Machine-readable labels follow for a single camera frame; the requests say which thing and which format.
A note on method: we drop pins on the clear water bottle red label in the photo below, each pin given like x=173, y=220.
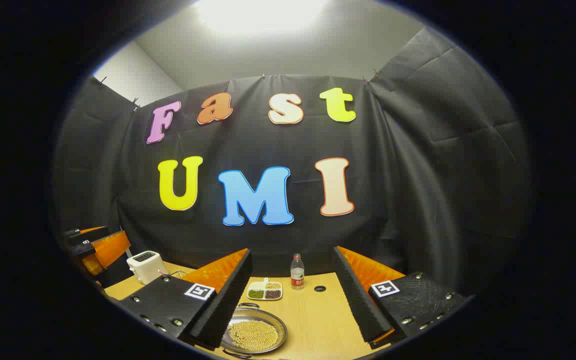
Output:
x=297, y=277

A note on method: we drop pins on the pile of soybeans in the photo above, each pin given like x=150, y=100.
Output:
x=253, y=335

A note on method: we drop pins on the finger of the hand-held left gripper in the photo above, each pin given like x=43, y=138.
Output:
x=110, y=249
x=83, y=237

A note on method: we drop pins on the pile of pale beans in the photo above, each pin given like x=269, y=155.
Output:
x=273, y=285

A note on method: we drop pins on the pile of dark red beans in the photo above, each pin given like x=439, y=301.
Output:
x=273, y=294

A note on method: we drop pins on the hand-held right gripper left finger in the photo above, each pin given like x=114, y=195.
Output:
x=223, y=300

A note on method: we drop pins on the pile of green beans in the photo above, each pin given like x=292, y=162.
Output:
x=255, y=294

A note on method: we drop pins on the white divided dish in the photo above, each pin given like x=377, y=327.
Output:
x=257, y=285

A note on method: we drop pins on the white toaster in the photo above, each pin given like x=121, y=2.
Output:
x=145, y=267

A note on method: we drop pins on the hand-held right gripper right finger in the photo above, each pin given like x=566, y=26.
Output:
x=363, y=300

